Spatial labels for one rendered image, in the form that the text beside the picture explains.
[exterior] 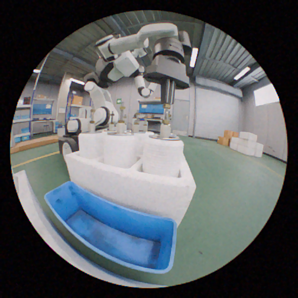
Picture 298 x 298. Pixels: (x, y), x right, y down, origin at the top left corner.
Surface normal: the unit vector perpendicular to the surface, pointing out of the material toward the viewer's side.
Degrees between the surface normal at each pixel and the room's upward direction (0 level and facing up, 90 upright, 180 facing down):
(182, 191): 90
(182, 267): 0
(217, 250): 0
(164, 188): 90
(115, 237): 0
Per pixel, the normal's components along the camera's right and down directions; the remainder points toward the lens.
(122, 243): 0.07, -0.97
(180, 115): -0.26, 0.20
